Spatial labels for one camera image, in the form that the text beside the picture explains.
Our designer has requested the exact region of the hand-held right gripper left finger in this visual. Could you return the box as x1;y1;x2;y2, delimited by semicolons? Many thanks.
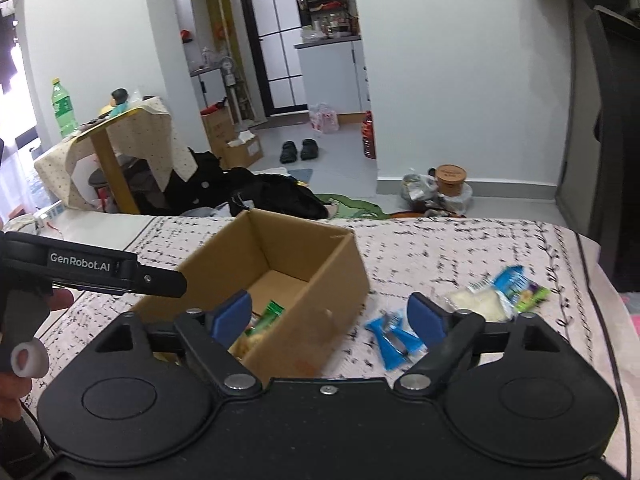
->
102;290;263;396

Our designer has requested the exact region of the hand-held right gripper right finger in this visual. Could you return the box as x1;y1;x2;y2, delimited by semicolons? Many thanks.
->
394;292;556;395

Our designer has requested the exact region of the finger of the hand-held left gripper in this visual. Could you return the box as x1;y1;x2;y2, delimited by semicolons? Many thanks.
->
120;264;188;298

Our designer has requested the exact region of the light green snack packet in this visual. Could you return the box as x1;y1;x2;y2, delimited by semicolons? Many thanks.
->
252;300;286;331

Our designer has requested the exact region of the blue snack packet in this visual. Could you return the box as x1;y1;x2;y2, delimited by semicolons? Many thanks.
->
364;310;426;372

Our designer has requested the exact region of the white cream snack packet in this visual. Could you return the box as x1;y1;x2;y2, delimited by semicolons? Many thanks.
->
442;282;516;323

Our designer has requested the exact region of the brown cardboard box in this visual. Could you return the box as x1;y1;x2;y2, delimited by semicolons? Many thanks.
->
131;208;371;383

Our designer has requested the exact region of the blue-green snack packet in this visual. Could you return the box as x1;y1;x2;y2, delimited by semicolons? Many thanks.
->
492;266;551;313

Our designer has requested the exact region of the person's left hand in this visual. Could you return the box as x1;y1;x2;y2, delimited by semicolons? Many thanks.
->
0;287;75;423

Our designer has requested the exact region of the white black-printed blanket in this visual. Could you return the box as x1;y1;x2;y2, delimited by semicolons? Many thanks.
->
20;215;631;461

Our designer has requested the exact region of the round stool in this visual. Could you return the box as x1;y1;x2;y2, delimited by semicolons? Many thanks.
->
89;169;113;198

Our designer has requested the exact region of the yellow wooden table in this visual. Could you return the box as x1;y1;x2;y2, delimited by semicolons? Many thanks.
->
75;105;146;213

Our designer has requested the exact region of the black jacket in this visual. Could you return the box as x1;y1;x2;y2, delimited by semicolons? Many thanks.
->
165;147;236;211

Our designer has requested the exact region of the black bag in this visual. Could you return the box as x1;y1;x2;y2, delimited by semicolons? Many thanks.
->
227;170;331;221

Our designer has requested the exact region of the grey plastic bag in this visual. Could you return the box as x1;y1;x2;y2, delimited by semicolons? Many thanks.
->
400;170;441;206

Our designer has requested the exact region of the brown paper bowl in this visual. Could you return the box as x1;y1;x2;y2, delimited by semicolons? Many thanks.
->
434;164;468;197

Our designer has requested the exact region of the cream dotted tablecloth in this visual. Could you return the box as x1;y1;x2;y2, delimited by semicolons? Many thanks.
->
35;97;196;211

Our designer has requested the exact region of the small open cardboard box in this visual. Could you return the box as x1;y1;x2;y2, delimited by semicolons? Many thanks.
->
222;132;264;170

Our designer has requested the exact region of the green soda bottle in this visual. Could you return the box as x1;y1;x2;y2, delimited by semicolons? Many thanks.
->
51;77;78;138

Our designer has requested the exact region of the tall cardboard box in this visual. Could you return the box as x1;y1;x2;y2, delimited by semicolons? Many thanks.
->
201;106;236;158

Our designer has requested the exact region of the doll figure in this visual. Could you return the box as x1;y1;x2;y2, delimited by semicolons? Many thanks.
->
97;88;133;118

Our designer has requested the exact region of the red oil bottle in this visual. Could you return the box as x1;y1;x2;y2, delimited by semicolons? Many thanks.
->
361;111;377;160

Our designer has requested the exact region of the white shelf unit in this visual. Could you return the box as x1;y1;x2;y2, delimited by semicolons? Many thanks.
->
189;67;226;111

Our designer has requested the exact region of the pink soft item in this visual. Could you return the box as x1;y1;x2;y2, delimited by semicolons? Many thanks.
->
620;290;640;341

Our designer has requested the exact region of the white standing fan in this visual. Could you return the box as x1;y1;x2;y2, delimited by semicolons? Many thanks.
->
220;55;251;126

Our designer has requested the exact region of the pink plastic bag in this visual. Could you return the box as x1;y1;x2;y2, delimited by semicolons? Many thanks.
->
309;102;340;133

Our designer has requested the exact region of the black flat panel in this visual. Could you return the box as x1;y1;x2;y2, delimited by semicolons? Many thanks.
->
582;5;640;291

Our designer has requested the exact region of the grey door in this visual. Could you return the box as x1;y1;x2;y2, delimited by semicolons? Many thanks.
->
555;0;603;231

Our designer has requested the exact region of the white kitchen cabinet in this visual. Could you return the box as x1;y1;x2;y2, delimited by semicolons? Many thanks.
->
294;35;371;113

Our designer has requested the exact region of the black framed glass door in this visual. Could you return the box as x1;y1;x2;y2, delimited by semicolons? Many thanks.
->
234;0;307;116

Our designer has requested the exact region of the row of kitchen bottles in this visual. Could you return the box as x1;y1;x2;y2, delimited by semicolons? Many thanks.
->
300;0;361;41

